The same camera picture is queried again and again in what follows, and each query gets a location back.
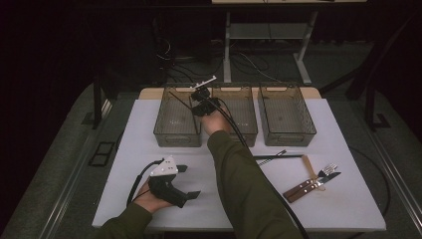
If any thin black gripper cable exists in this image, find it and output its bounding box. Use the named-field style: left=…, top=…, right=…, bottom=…
left=126, top=158, right=166, bottom=207

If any person's left hand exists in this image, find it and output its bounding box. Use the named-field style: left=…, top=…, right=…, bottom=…
left=132, top=180, right=173, bottom=214

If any fork with wooden handle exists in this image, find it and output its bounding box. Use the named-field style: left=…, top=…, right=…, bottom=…
left=283, top=162, right=338, bottom=200

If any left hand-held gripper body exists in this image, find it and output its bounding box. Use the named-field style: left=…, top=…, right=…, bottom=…
left=148, top=155, right=189, bottom=209

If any tangle of black floor cables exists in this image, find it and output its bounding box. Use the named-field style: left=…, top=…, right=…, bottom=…
left=153, top=36, right=277, bottom=85

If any white metal desk frame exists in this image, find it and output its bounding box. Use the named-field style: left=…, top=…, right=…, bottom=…
left=212, top=0, right=367, bottom=87

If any brown wooden chopstick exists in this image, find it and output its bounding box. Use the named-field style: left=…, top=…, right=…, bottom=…
left=168, top=91, right=195, bottom=113

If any metal floor rail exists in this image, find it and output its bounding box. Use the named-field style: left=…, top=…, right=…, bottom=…
left=38, top=99, right=113, bottom=239
left=359, top=127, right=422, bottom=233

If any knife with wooden handle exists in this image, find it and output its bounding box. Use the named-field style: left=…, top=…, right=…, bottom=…
left=286, top=171, right=342, bottom=204

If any white table sheet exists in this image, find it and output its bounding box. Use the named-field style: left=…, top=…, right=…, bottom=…
left=92, top=98, right=387, bottom=232

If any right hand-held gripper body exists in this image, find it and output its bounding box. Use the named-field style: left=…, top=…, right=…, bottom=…
left=190, top=75, right=222, bottom=118

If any black metal stand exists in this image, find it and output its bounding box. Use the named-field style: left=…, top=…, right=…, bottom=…
left=82, top=71, right=115, bottom=130
left=319, top=19, right=422, bottom=131

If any person's right hand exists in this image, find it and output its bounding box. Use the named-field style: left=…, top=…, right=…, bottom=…
left=200, top=109, right=232, bottom=136

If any thin black floor cable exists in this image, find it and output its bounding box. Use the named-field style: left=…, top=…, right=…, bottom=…
left=347, top=145, right=392, bottom=218

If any grey translucent plastic bin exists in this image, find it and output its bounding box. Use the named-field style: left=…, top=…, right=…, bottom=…
left=257, top=84, right=317, bottom=147
left=209, top=85, right=259, bottom=148
left=153, top=85, right=204, bottom=148

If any thick black gripper cable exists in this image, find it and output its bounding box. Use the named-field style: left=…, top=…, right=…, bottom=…
left=212, top=97, right=312, bottom=239

